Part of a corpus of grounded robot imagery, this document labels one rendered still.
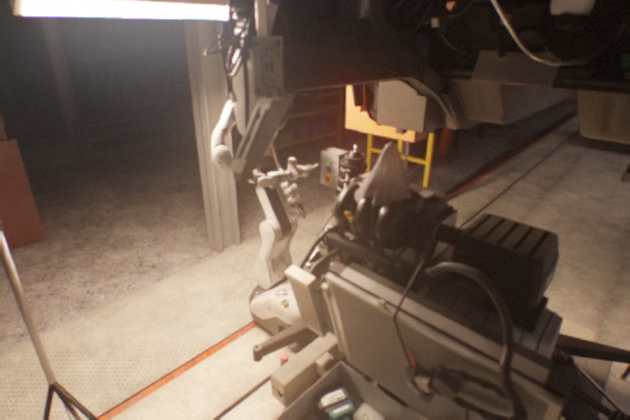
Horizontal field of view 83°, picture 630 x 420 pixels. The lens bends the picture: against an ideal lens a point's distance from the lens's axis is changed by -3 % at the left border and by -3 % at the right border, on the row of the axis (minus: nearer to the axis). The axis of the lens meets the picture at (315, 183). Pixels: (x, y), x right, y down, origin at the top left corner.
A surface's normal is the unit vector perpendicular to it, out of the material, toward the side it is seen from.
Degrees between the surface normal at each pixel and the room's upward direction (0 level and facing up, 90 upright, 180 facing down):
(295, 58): 90
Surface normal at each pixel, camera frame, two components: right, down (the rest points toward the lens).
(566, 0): -0.71, 0.26
